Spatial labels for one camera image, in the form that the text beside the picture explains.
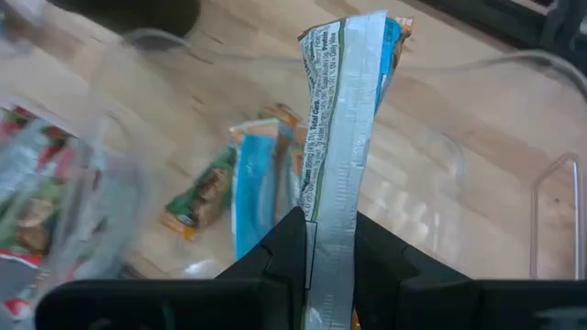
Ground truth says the white blue granola bar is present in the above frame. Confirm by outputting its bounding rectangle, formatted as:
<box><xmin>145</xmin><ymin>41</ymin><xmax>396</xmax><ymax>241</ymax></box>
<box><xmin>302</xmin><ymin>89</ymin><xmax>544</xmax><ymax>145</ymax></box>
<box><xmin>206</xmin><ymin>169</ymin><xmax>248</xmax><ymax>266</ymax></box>
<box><xmin>296</xmin><ymin>9</ymin><xmax>414</xmax><ymax>330</ymax></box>

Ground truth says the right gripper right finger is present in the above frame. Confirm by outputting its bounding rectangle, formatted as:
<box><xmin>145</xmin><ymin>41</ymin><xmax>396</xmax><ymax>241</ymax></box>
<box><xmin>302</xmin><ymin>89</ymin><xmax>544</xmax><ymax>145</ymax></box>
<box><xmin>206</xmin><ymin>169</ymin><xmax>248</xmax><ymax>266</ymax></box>
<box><xmin>352</xmin><ymin>213</ymin><xmax>471</xmax><ymax>330</ymax></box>

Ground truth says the blue green granola bar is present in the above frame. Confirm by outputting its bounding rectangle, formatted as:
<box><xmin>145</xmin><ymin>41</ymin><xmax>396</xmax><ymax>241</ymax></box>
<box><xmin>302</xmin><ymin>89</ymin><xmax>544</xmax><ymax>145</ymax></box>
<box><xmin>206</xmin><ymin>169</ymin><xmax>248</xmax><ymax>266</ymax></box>
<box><xmin>230</xmin><ymin>117</ymin><xmax>282</xmax><ymax>261</ymax></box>

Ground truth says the small clear plastic bin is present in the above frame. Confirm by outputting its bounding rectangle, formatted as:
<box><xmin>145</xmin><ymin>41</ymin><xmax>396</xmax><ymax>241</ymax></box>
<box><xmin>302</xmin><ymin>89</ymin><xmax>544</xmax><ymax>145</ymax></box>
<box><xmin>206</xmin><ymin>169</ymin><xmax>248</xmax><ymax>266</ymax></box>
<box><xmin>0</xmin><ymin>0</ymin><xmax>157</xmax><ymax>330</ymax></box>

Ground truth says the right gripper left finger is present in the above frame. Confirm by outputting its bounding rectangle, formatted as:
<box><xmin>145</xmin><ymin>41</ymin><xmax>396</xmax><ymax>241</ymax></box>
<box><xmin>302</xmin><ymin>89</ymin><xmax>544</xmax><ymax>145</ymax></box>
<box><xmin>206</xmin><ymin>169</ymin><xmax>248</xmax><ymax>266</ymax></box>
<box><xmin>215</xmin><ymin>206</ymin><xmax>307</xmax><ymax>330</ymax></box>

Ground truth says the red green chocolate granola bar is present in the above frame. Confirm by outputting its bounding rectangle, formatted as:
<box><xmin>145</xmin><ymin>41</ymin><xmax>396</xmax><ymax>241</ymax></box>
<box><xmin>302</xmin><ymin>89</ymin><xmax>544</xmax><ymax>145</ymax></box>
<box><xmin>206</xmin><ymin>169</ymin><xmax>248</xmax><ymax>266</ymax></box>
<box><xmin>0</xmin><ymin>181</ymin><xmax>68</xmax><ymax>258</ymax></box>

